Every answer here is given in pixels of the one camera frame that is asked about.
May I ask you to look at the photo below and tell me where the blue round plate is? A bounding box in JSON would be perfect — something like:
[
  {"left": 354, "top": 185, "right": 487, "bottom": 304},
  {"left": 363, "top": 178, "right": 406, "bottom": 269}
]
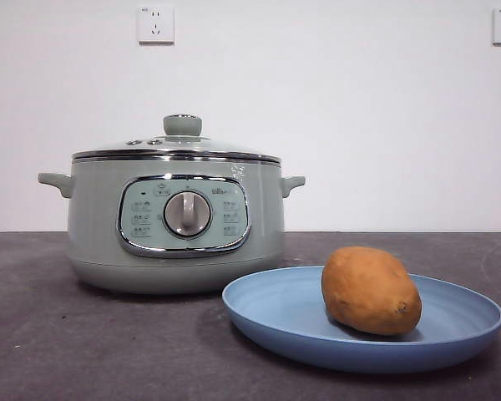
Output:
[{"left": 221, "top": 265, "right": 501, "bottom": 374}]

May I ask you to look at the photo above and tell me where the brown potato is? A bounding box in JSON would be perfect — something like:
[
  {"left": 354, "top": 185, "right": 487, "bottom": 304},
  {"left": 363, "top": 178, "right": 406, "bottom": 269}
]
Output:
[{"left": 320, "top": 245, "right": 423, "bottom": 337}]

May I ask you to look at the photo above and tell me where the pale green electric steamer pot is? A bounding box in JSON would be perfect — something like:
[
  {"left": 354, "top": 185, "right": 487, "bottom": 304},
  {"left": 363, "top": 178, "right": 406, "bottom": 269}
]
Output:
[{"left": 37, "top": 156, "right": 307, "bottom": 296}]

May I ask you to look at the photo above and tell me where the glass lid with green knob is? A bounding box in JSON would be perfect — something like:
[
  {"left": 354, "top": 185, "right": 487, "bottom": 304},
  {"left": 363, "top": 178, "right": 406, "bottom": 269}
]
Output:
[{"left": 71, "top": 112, "right": 281, "bottom": 162}]

